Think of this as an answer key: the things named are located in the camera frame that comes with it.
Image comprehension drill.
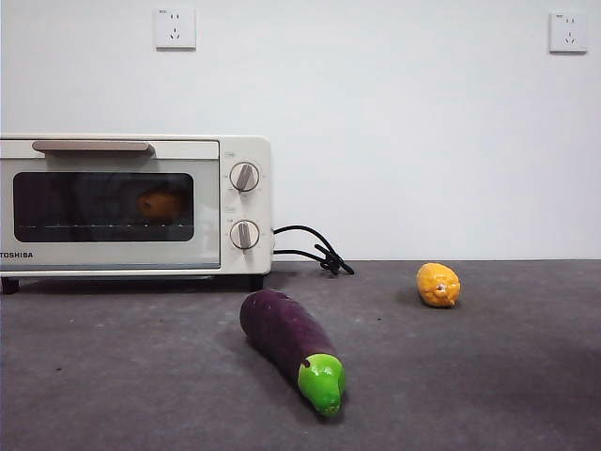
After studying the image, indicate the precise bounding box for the brown potato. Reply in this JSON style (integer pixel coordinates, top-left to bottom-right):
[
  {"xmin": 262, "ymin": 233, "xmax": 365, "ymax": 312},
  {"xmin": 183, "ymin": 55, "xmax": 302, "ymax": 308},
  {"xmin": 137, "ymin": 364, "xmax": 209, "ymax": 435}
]
[{"xmin": 135, "ymin": 183, "xmax": 188, "ymax": 223}]

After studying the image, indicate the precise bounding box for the white glass oven door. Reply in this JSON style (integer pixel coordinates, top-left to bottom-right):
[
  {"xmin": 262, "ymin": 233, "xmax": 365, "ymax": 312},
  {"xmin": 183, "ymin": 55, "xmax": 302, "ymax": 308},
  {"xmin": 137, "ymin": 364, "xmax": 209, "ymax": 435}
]
[{"xmin": 0, "ymin": 138, "xmax": 223, "ymax": 272}]

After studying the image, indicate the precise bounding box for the beige oven knob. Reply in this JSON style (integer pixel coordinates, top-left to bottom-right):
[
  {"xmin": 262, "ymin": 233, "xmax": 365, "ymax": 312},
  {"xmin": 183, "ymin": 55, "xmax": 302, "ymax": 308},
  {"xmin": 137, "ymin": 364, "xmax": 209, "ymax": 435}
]
[
  {"xmin": 228, "ymin": 218, "xmax": 261, "ymax": 252},
  {"xmin": 228, "ymin": 161, "xmax": 262, "ymax": 194}
]

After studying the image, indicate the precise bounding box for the white toaster oven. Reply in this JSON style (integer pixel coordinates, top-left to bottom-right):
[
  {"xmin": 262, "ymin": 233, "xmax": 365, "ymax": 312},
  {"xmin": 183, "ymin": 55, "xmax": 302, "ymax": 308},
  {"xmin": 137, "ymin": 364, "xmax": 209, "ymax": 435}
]
[{"xmin": 0, "ymin": 134, "xmax": 273, "ymax": 295}]

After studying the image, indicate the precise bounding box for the purple eggplant with green stem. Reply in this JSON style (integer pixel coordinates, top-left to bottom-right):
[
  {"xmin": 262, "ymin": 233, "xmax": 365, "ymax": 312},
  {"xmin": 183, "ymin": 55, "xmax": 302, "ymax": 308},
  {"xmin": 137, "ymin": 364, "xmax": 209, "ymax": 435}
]
[{"xmin": 239, "ymin": 288, "xmax": 347, "ymax": 417}]

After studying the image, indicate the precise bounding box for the yellow corn cob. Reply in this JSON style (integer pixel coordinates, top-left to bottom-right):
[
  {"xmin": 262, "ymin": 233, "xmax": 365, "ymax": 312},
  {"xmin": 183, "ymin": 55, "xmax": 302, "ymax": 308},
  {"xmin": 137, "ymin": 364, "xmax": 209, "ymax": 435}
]
[{"xmin": 415, "ymin": 261, "xmax": 462, "ymax": 309}]

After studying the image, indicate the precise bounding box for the black power cable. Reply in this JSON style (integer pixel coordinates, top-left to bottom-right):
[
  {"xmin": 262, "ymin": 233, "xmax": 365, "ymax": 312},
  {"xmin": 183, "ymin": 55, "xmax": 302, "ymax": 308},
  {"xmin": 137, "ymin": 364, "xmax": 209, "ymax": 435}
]
[{"xmin": 271, "ymin": 225, "xmax": 356, "ymax": 276}]

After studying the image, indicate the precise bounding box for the metal wire oven rack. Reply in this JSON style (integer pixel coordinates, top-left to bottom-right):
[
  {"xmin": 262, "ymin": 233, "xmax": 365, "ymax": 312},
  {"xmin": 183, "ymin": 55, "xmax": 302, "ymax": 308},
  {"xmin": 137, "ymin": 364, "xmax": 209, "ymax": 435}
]
[{"xmin": 16, "ymin": 221, "xmax": 194, "ymax": 231}]

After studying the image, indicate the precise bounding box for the white wall socket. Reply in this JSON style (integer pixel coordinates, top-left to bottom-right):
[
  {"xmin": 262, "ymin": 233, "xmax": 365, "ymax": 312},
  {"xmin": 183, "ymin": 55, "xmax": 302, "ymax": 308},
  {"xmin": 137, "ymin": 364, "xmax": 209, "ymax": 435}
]
[
  {"xmin": 155, "ymin": 7, "xmax": 198, "ymax": 52},
  {"xmin": 549, "ymin": 11, "xmax": 590, "ymax": 55}
]

